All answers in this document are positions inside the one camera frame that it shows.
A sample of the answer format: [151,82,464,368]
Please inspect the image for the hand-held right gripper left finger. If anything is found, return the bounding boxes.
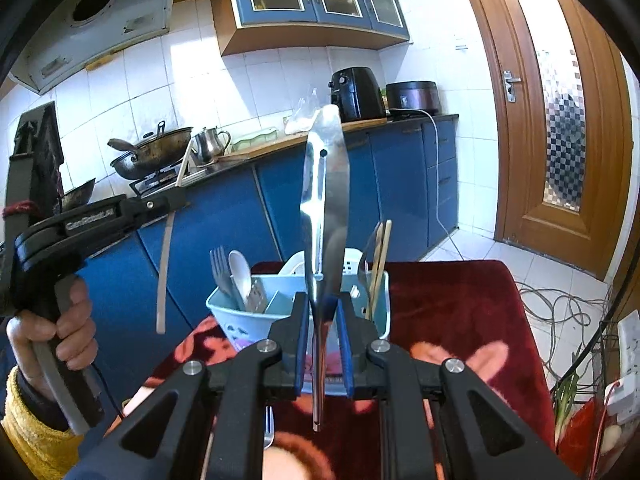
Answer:
[75,292,311,480]

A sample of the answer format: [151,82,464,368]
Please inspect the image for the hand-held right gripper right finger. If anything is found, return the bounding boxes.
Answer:
[336,294,576,480]

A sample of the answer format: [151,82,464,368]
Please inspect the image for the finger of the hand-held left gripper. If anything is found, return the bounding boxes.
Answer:
[127,186,191,226]

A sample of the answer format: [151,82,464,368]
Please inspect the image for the light blue utensil basket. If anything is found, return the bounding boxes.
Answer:
[206,270,391,357]

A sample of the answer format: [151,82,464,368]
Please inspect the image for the pale chopstick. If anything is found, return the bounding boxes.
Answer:
[372,219,393,319]
[156,142,194,335]
[367,221,385,321]

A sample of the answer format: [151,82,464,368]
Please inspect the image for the shiny steel spatula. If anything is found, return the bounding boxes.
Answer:
[299,104,350,433]

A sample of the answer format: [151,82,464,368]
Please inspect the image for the yellow sleeved left forearm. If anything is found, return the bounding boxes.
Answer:
[0,365,126,480]

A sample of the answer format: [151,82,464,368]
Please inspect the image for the person's left hand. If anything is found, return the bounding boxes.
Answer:
[6,277,99,386]

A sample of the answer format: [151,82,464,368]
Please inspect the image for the gas stove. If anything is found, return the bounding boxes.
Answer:
[129,162,194,197]

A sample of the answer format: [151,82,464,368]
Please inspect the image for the dark metal wok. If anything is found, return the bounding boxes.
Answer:
[107,127,194,181]

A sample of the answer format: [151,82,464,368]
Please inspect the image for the dark frying pan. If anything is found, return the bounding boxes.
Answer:
[60,177,97,211]

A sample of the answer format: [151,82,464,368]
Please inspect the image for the steel slotted utensil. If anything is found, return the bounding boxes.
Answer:
[246,277,269,314]

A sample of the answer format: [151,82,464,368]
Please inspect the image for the steel kettle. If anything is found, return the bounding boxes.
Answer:
[192,126,232,168]

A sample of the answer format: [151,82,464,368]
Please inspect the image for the white plastic spoon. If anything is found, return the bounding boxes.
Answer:
[228,251,252,311]

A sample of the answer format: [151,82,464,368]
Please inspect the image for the white plastic basket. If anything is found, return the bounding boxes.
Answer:
[277,247,366,292]

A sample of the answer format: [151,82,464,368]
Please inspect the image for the steel spoon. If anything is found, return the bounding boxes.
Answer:
[356,221,383,311]

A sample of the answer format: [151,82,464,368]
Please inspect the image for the green tray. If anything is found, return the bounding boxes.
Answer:
[230,127,279,154]

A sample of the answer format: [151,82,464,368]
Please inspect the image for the red printed blanket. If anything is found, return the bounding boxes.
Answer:
[122,259,556,480]

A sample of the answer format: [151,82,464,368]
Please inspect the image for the wooden cutting board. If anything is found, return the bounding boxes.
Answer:
[217,117,389,164]

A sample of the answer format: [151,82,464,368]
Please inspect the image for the clear plastic bag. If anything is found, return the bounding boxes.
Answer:
[285,87,322,136]

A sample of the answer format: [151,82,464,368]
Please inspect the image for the blue base cabinet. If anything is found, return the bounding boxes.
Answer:
[0,115,460,376]

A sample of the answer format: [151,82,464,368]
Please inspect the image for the range hood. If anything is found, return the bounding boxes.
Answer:
[10,0,181,96]

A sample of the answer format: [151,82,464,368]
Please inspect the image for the black air fryer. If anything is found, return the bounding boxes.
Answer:
[329,66,388,122]

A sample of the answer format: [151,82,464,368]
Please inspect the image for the red plastic bag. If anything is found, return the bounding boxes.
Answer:
[552,370,618,467]

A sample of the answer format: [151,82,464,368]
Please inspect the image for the wooden door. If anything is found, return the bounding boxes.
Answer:
[452,0,636,281]

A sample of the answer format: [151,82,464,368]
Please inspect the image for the dark rice cooker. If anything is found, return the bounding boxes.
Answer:
[386,81,442,117]

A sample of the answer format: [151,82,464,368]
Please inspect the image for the white power strip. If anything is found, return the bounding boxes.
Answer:
[602,310,640,426]

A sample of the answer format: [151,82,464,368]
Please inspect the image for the white power cable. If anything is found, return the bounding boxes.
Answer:
[417,108,469,261]

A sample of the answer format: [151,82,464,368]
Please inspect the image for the floor cables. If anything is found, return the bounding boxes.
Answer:
[515,280,617,367]

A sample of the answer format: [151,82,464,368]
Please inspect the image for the metal door handle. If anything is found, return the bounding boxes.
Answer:
[501,70,522,104]

